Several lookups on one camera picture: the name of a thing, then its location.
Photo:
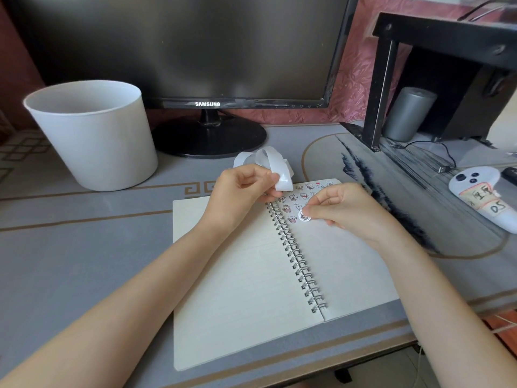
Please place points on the person's right hand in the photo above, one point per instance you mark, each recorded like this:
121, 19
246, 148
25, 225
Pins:
355, 214

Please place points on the person's left hand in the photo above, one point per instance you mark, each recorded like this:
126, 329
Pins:
232, 193

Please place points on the white sticker strip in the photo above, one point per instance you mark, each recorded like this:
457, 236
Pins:
278, 167

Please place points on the cream spiral notebook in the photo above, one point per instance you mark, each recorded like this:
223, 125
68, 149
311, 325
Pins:
238, 286

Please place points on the person's right forearm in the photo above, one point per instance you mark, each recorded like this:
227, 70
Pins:
448, 315

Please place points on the person's left forearm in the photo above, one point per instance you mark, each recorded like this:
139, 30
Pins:
117, 315

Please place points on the black plug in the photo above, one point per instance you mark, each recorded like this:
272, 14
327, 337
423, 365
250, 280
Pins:
444, 169

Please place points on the grey cylindrical speaker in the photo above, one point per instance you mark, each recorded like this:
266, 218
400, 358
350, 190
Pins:
410, 115

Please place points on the white labelled VR controller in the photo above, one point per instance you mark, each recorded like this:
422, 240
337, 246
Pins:
476, 193

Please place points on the white plastic waste bin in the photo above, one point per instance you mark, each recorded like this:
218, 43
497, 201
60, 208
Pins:
97, 145

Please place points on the black computer monitor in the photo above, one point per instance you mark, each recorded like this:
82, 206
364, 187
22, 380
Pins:
186, 44

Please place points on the grey patterned desk mat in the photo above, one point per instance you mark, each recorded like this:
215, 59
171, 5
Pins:
80, 254

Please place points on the orange woven bag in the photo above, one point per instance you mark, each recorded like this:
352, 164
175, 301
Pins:
503, 329

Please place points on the black shelf frame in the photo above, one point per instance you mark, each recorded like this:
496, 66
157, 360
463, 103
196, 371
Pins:
379, 96

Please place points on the black desk frame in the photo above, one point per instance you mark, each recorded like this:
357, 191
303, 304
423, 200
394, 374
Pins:
343, 376

